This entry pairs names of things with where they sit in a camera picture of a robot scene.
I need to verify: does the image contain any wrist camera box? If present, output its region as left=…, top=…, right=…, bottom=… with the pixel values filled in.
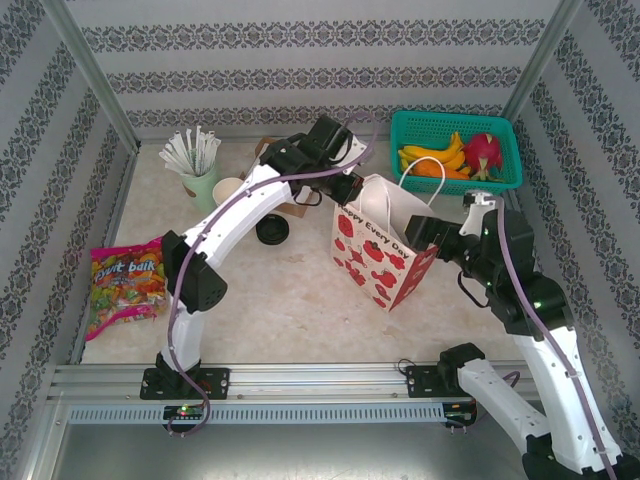
left=304, top=116, right=370, bottom=157
left=460, top=191, right=496, bottom=237

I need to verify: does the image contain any grey slotted cable duct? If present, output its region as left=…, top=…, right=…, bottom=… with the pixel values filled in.
left=67, top=402, right=479, bottom=426

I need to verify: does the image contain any aluminium frame post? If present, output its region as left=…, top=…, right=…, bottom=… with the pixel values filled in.
left=42, top=0, right=141, bottom=149
left=502, top=0, right=584, bottom=121

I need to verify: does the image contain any green paper coffee cup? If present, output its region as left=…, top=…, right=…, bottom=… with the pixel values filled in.
left=212, top=177, right=246, bottom=206

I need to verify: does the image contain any aluminium mounting rail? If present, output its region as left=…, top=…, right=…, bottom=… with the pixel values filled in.
left=49, top=363, right=586, bottom=401

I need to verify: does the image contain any red white paper gift bag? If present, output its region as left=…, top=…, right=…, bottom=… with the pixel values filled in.
left=331, top=157, right=447, bottom=314

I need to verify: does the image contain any aluminium table edge rail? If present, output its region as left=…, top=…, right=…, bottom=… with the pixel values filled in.
left=499, top=192, right=569, bottom=359
left=134, top=133, right=396, bottom=145
left=69, top=144, right=141, bottom=365

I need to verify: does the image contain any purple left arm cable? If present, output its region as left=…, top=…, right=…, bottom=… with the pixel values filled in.
left=166, top=110, right=381, bottom=437

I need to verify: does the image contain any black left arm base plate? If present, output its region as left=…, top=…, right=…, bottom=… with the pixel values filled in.
left=139, top=367, right=231, bottom=401

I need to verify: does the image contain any colourful candy bag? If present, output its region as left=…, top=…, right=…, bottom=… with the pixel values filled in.
left=84, top=235, right=171, bottom=343

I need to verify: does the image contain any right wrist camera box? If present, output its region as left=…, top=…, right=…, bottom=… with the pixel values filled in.
left=460, top=191, right=496, bottom=237

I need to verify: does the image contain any orange carrot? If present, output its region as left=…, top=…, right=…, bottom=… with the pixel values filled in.
left=412, top=158, right=472, bottom=182

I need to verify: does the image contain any teal plastic basket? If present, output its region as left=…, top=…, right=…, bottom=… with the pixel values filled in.
left=388, top=112, right=525, bottom=198

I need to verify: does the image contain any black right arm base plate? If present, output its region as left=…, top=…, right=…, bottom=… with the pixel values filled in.
left=404, top=364, right=499, bottom=399

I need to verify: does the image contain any brown cardboard napkin box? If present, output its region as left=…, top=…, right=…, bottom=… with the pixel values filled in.
left=240, top=137, right=326, bottom=220

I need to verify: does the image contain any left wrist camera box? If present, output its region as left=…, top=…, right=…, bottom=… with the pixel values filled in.
left=304, top=116, right=370, bottom=157

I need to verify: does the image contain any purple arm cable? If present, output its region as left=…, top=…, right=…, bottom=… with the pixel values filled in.
left=166, top=110, right=381, bottom=437
left=469, top=197, right=619, bottom=480

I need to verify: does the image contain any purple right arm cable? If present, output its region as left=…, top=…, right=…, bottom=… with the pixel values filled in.
left=469, top=197, right=619, bottom=480

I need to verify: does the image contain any mint green straw holder cup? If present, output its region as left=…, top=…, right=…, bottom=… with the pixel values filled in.
left=180, top=160, right=221, bottom=214

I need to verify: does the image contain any yellow banana bunch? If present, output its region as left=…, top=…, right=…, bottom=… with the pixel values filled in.
left=397, top=132, right=467, bottom=177

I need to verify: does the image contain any pink dragon fruit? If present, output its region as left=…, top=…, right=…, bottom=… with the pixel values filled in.
left=460, top=132, right=506, bottom=184

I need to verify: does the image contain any black plastic cup lid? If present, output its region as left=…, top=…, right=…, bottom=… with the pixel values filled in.
left=255, top=214, right=291, bottom=246

